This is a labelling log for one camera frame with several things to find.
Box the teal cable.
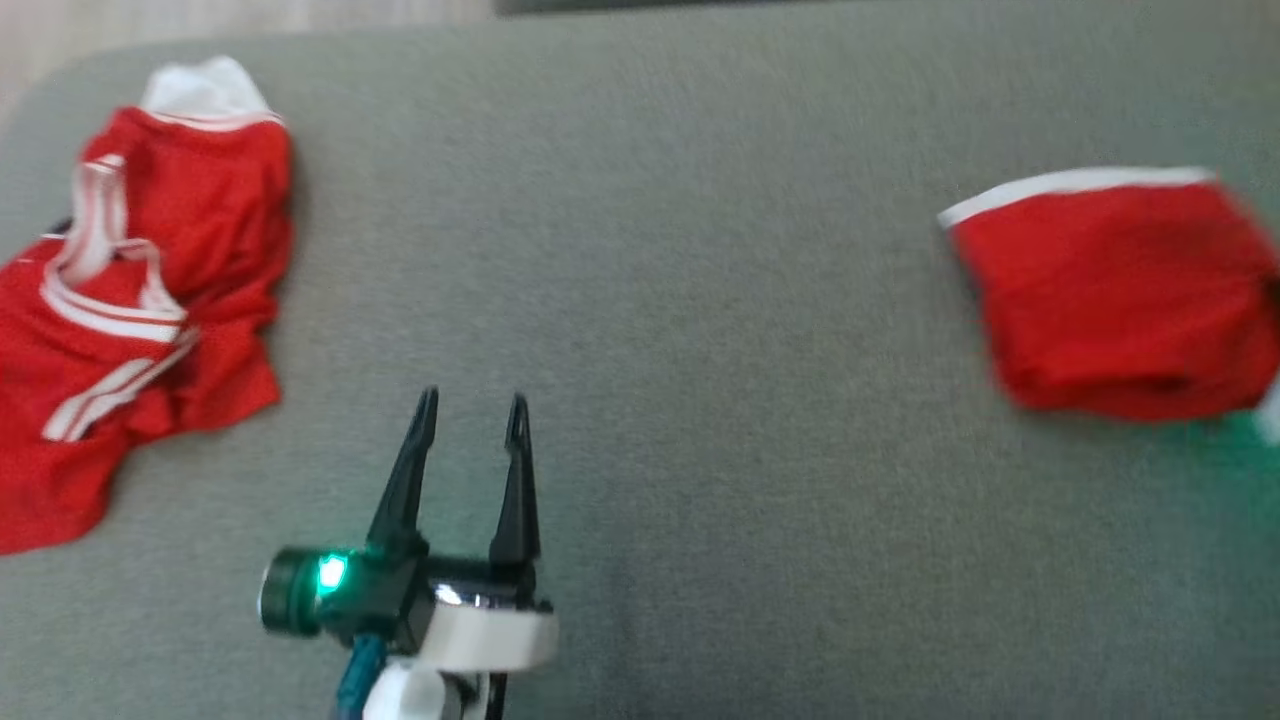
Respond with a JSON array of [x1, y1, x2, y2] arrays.
[[335, 632, 389, 720]]

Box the red jersey with white stripes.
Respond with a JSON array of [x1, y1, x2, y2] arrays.
[[0, 55, 296, 556]]

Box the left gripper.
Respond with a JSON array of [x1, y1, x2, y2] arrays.
[[345, 387, 559, 673]]

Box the red shorts with white band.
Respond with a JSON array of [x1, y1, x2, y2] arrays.
[[938, 167, 1280, 421]]

